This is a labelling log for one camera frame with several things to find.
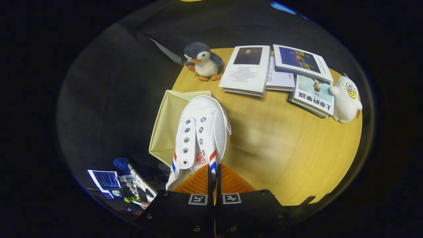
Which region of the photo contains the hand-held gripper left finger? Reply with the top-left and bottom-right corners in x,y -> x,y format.
135,164 -> 215,236

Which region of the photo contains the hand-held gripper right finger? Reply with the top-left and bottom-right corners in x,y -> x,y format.
215,164 -> 293,236

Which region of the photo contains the beige fabric storage box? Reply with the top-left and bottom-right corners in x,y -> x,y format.
149,90 -> 215,167

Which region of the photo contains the white canvas shoe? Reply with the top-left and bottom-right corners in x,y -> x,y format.
165,95 -> 232,192

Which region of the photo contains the white computer desk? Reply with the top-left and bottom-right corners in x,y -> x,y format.
124,163 -> 158,203

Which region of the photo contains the blue cloth bundle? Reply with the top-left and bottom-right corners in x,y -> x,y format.
113,157 -> 132,176

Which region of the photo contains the computer monitor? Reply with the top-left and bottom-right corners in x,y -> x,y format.
87,169 -> 123,199

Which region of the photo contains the white portrait cover book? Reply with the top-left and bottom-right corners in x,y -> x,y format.
218,45 -> 271,97

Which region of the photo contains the grey penguin plush toy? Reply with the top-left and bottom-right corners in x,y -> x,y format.
183,42 -> 224,82

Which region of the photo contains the plain white book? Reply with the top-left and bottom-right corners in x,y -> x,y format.
266,56 -> 295,92

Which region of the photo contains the light blue cover book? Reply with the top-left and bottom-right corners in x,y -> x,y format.
292,74 -> 335,117

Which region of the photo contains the blue picture cover book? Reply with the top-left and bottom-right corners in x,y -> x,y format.
273,44 -> 334,84

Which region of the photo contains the white duck plush toy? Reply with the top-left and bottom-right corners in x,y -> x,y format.
329,73 -> 363,124

